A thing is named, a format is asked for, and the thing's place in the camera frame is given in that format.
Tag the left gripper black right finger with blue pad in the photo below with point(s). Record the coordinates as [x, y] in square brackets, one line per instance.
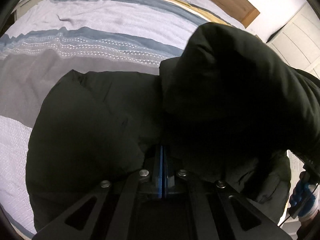
[196, 208]

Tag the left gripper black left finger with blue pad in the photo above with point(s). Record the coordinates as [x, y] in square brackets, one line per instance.
[124, 208]

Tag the black puffer jacket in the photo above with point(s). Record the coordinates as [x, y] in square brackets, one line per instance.
[228, 107]

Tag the white panelled wardrobe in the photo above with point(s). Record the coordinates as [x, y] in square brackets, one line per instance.
[297, 43]

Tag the striped blue grey duvet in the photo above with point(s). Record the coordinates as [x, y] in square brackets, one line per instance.
[56, 36]

